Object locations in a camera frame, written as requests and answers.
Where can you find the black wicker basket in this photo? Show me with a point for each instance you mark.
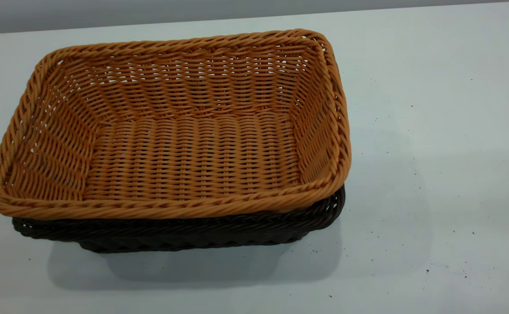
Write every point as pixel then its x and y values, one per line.
pixel 193 233

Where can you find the orange wicker basket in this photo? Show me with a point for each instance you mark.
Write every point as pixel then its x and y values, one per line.
pixel 193 161

